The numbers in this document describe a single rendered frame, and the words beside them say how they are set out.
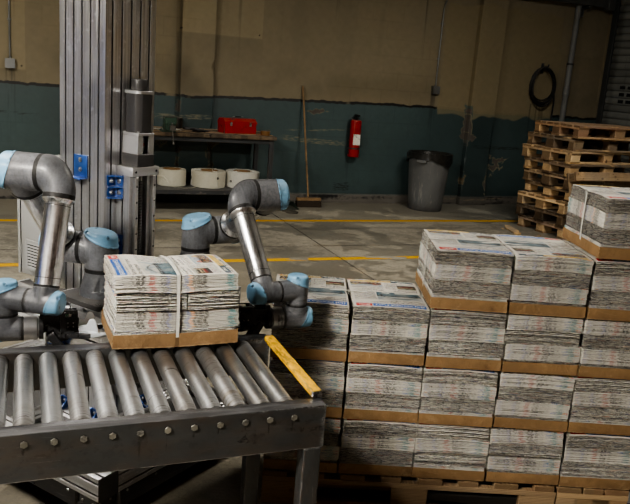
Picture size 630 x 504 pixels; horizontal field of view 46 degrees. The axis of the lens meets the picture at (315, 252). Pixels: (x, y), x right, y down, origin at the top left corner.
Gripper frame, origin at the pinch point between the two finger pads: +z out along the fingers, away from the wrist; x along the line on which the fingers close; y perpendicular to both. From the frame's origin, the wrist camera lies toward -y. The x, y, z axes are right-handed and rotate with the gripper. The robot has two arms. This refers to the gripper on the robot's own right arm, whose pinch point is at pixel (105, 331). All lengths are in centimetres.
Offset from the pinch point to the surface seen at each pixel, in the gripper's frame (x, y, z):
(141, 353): -23.4, -1.1, 8.1
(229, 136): 585, 65, 189
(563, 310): -23, 6, 161
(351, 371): 5, -21, 90
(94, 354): -22.0, -1.1, -5.1
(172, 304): -22.7, 13.2, 17.1
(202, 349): -22.5, -1.3, 26.5
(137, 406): -58, -4, 2
